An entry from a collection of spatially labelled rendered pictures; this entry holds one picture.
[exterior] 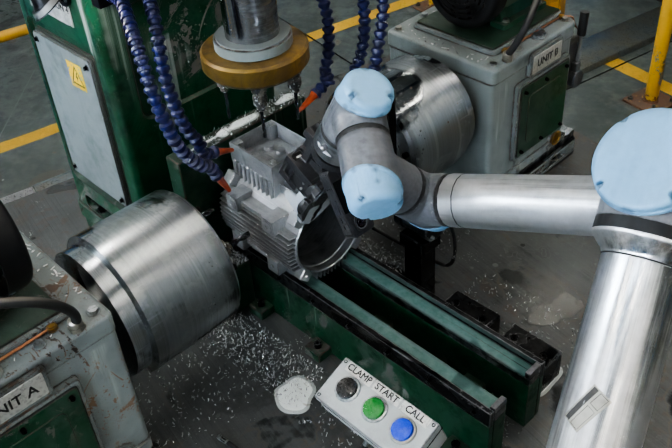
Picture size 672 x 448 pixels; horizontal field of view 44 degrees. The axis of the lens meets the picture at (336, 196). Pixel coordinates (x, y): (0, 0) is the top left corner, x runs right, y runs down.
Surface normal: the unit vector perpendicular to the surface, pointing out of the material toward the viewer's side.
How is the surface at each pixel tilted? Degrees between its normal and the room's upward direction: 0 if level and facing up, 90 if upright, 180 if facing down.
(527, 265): 0
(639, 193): 37
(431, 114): 51
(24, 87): 0
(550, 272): 0
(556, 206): 64
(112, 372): 89
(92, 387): 89
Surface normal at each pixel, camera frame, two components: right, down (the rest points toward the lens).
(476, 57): -0.06, -0.79
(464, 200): -0.65, 0.07
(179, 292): 0.62, 0.04
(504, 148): 0.70, 0.39
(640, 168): -0.57, -0.41
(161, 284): 0.50, -0.19
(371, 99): 0.30, -0.50
